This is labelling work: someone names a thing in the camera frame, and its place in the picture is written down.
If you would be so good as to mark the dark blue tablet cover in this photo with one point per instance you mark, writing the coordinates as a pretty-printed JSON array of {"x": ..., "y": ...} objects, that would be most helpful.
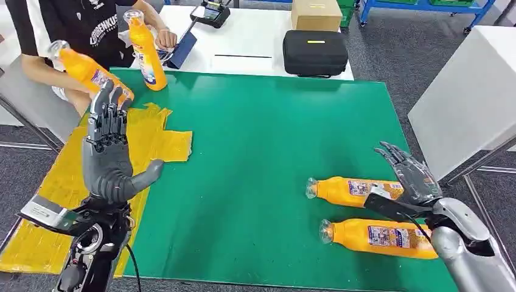
[{"x": 182, "y": 50}]

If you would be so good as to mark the phone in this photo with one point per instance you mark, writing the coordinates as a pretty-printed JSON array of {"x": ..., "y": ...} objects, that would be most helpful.
[{"x": 166, "y": 55}]

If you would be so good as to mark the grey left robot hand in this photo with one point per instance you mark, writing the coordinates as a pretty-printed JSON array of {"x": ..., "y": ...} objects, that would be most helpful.
[{"x": 107, "y": 169}]

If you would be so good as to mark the thin black stick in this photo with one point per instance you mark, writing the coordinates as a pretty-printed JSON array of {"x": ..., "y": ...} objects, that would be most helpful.
[{"x": 242, "y": 56}]

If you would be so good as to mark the grey table with metal legs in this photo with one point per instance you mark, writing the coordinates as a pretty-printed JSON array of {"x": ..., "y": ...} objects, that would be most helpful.
[{"x": 24, "y": 104}]

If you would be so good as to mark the blue cart frame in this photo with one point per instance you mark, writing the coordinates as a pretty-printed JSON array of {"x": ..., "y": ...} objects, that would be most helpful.
[{"x": 423, "y": 5}]

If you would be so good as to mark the green table mat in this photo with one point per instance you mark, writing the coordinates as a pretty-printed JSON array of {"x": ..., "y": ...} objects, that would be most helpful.
[{"x": 262, "y": 141}]

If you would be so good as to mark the black zip case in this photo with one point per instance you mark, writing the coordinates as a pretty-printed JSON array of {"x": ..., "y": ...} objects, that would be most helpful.
[{"x": 314, "y": 56}]

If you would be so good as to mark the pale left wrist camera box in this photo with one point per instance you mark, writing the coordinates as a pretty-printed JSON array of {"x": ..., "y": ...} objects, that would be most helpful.
[{"x": 44, "y": 213}]

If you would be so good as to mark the cardboard box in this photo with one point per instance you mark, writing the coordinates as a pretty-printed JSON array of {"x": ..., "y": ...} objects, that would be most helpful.
[{"x": 316, "y": 16}]

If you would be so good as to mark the person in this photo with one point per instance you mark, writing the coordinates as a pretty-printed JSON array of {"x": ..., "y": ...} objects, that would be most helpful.
[{"x": 72, "y": 20}]

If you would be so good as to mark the black handheld controller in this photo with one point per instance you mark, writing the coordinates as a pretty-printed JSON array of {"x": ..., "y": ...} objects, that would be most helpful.
[{"x": 211, "y": 15}]

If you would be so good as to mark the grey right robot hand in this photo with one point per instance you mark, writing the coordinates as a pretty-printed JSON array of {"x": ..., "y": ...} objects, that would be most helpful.
[{"x": 415, "y": 181}]

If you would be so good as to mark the orange drink bottle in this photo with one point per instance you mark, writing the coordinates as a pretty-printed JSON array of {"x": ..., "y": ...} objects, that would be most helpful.
[
  {"x": 354, "y": 237},
  {"x": 147, "y": 56},
  {"x": 80, "y": 68},
  {"x": 334, "y": 191}
]

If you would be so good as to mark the person's left hand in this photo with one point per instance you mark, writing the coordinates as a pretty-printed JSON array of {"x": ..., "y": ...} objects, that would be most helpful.
[{"x": 166, "y": 39}]

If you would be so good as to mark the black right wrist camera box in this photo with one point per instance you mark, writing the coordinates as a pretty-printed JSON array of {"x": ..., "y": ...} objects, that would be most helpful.
[{"x": 387, "y": 207}]

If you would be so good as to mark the large pale table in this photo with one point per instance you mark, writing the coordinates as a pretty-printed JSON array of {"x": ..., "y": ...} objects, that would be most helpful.
[{"x": 463, "y": 104}]

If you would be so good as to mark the white table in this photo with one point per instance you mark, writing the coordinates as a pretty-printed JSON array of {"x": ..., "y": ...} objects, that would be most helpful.
[{"x": 250, "y": 36}]

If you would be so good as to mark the green crate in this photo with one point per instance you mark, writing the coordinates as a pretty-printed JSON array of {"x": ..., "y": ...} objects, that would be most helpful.
[{"x": 347, "y": 14}]

